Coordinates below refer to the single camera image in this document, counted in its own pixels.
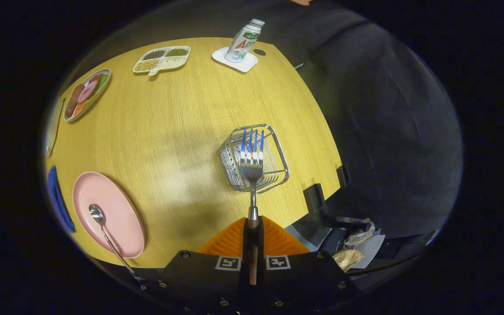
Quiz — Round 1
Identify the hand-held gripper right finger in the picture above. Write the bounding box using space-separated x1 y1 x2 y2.
252 215 362 315

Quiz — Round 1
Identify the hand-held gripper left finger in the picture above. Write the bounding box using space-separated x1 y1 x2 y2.
140 217 252 315

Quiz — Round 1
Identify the wooden handled metal fork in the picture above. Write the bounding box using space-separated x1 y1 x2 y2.
240 128 265 286

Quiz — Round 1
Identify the wooden handled metal spoon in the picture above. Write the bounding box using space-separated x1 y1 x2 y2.
88 204 145 285

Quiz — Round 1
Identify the black table clamp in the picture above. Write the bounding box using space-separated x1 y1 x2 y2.
303 184 325 214
336 165 351 189

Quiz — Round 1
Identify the crumpled brown paper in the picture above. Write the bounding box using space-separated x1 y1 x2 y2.
332 248 365 272

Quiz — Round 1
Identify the pink round plate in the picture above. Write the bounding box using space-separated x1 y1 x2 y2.
72 171 145 259

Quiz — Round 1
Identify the white square coaster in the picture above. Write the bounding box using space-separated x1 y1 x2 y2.
211 47 259 73

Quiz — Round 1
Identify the blue towel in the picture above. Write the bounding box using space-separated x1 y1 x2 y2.
46 165 76 233

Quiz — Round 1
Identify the white divided grain tray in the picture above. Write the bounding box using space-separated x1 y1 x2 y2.
133 45 191 77

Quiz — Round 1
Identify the white labelled drink bottle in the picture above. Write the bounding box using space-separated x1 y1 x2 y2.
225 19 265 63

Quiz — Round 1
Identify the grey oval food plate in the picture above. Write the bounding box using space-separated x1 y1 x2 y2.
63 68 112 122

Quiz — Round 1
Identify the pink toy ham slice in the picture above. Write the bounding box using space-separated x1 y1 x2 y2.
77 80 99 104

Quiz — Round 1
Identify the brown toy meat slab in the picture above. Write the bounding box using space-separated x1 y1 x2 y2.
65 84 85 119

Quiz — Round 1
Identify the white toaster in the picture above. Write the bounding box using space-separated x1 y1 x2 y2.
44 98 65 157

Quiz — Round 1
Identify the metal wire cutlery basket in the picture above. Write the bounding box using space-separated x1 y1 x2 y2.
219 124 290 193

